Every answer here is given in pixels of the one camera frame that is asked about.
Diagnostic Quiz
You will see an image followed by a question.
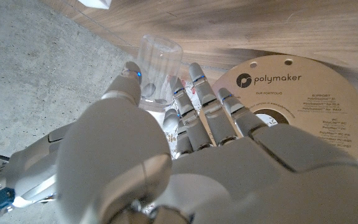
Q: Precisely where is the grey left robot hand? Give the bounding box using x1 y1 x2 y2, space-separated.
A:
56 61 358 224

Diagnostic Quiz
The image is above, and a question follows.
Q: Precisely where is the floral backdrop cloth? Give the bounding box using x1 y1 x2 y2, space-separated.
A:
141 79 279 215

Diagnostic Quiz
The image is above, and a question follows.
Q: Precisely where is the cardboard filament reel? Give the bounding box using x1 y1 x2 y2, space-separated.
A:
197 54 358 169

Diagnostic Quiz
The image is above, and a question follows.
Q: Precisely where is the white cube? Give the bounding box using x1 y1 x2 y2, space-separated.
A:
78 0 113 10

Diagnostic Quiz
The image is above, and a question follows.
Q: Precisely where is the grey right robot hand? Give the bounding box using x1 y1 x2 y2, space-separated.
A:
0 82 183 218

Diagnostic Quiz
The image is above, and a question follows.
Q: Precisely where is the clear medicine bottle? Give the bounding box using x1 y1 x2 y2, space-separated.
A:
135 34 184 113

